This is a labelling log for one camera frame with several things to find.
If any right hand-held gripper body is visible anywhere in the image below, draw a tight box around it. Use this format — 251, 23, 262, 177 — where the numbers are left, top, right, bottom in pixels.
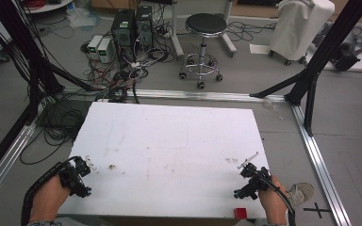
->
233, 162, 272, 201

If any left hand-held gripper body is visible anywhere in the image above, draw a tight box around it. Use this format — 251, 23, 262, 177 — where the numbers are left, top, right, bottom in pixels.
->
58, 155, 92, 199

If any person's right hand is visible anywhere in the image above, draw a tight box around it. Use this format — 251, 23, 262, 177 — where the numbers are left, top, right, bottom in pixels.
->
258, 174, 289, 226

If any person's left hand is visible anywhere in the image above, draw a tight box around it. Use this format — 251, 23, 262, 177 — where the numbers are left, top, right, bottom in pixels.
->
28, 173, 73, 224

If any small red block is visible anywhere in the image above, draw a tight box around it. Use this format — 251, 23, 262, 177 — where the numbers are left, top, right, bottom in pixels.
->
233, 207, 249, 220

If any person's beige shoe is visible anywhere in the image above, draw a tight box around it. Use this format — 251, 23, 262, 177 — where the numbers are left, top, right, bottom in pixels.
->
284, 182, 316, 209

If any white power supply box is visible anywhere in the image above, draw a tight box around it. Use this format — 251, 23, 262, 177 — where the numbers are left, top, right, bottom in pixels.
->
96, 38, 115, 64
87, 34, 104, 59

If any large black computer tower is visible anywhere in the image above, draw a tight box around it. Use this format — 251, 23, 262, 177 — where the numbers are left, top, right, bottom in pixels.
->
110, 8, 137, 63

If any black device on board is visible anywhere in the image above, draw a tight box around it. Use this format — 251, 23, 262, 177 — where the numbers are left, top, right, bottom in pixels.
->
332, 41, 362, 73

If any white covered cart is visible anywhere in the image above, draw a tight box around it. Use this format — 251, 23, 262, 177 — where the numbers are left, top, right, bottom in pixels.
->
268, 0, 337, 66

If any white table stand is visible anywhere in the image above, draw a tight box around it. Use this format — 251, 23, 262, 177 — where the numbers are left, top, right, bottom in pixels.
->
169, 0, 239, 59

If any black round stool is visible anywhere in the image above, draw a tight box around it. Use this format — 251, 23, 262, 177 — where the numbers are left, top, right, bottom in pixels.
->
178, 12, 229, 90

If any clear plastic bag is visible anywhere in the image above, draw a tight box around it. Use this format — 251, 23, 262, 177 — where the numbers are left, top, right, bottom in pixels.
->
66, 7, 103, 28

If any slim black computer tower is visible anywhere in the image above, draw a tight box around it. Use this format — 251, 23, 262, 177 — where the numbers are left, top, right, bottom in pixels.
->
135, 5, 155, 49

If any round white table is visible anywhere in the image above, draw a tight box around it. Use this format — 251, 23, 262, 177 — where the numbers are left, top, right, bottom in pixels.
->
21, 0, 75, 14

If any aluminium floor rail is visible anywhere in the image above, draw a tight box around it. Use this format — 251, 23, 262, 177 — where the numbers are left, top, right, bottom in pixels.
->
290, 104, 354, 226
0, 105, 43, 213
60, 88, 288, 104

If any black frame beam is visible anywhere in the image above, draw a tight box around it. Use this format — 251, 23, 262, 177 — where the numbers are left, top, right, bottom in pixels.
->
0, 102, 37, 187

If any tangle of floor cables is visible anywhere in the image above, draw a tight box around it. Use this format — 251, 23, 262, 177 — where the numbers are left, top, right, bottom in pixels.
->
18, 18, 177, 166

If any black metal frame strut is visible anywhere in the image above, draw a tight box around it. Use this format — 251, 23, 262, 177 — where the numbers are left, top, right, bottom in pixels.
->
0, 0, 102, 105
250, 0, 362, 137

